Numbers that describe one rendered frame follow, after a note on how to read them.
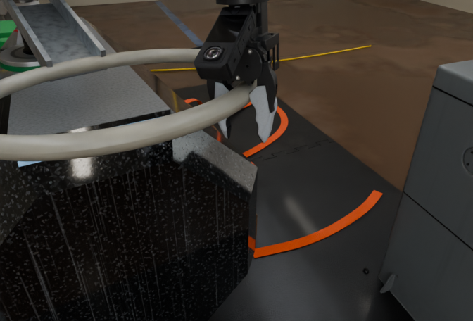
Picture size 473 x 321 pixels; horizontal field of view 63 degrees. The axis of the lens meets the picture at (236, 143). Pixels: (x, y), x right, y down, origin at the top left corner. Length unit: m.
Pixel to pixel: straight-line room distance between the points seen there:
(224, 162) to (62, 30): 0.51
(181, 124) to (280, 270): 1.18
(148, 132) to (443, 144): 0.92
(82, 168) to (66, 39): 0.34
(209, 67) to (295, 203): 1.46
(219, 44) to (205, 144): 0.49
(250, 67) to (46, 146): 0.27
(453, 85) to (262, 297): 0.93
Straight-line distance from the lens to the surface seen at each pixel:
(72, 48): 0.99
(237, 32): 0.49
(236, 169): 1.02
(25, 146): 0.49
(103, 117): 0.89
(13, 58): 1.29
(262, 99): 0.55
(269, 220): 1.77
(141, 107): 0.92
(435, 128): 1.22
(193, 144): 0.92
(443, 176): 1.23
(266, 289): 1.52
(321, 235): 1.73
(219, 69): 0.46
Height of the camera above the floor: 1.21
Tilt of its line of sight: 31 degrees down
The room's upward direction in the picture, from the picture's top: straight up
